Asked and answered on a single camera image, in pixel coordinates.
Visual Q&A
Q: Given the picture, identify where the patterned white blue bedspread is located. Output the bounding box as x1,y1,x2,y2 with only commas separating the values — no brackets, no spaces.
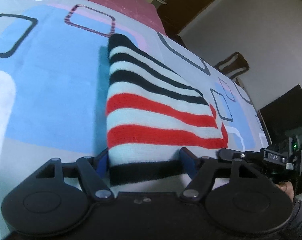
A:
0,0,267,239

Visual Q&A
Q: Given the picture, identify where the dark brown door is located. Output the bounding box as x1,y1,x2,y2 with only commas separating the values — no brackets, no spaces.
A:
157,0,214,40

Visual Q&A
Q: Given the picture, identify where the black television screen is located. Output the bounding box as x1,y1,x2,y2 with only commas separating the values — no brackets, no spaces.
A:
259,85,302,144

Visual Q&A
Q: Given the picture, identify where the dark wooden chair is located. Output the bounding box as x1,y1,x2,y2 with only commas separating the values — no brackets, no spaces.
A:
214,51,250,81

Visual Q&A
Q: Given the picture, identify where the striped red black white sweater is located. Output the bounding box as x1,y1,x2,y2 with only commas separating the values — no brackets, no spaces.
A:
106,34,228,186

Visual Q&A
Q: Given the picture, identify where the black jacket sleeve forearm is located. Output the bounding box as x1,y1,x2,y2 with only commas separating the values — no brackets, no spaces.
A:
280,199,302,240

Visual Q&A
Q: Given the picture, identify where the person right hand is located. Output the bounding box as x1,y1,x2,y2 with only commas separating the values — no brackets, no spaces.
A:
276,181,295,201

